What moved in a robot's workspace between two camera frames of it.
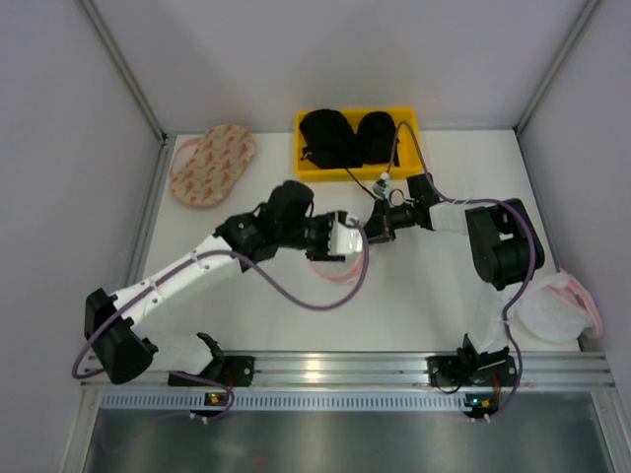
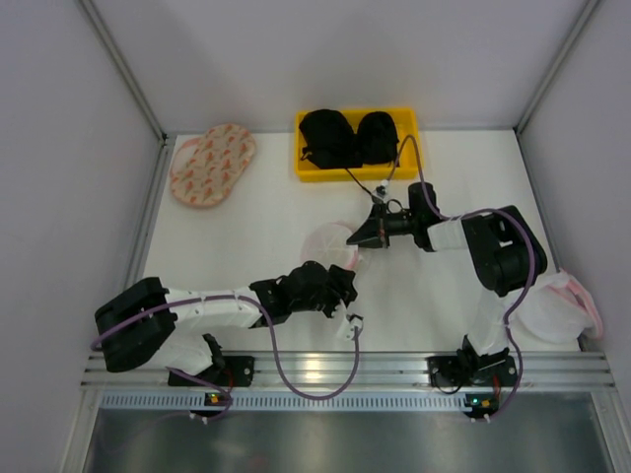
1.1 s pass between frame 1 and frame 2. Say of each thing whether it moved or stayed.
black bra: stayed
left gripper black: moved
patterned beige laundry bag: stayed
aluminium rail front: stayed
